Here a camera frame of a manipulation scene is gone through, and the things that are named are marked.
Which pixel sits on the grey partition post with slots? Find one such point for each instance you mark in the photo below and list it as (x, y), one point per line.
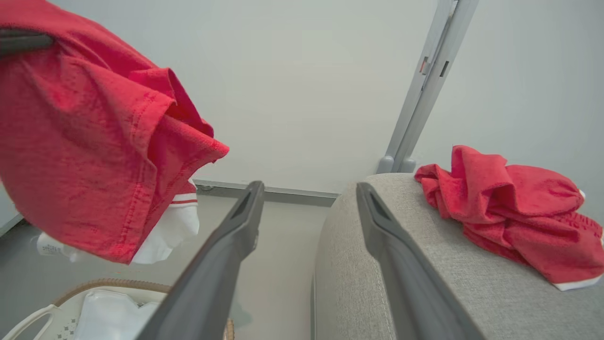
(429, 80)

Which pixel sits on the white laundry basket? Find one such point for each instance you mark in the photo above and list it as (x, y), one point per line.
(61, 316)

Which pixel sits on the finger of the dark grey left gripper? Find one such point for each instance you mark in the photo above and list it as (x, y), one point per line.
(23, 41)

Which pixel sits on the red shirt with white trim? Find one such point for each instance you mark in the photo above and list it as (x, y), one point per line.
(509, 208)
(80, 141)

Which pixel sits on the grey partition floor rail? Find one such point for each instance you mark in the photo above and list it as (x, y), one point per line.
(292, 194)

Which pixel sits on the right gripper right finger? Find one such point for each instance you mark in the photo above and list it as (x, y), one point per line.
(406, 283)

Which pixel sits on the white cloth basket liner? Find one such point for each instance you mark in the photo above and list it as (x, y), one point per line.
(113, 314)

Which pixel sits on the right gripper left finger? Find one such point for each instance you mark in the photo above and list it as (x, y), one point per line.
(212, 274)

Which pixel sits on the grey fabric sofa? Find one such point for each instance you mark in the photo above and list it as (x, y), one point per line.
(349, 283)

